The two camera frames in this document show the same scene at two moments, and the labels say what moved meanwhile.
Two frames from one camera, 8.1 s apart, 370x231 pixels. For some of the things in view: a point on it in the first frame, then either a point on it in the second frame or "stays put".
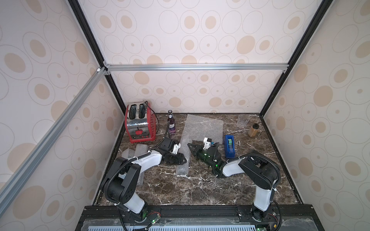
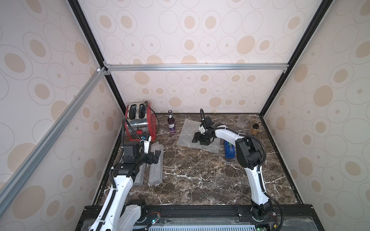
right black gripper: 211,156 to 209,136
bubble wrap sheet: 185,148 to 156,170
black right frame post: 316,20 stays put
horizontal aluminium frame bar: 191,67 stays put
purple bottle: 171,123 stays put
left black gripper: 179,159 to 151,159
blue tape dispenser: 230,146 stays put
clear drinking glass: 243,120 stays put
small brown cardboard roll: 253,131 stays put
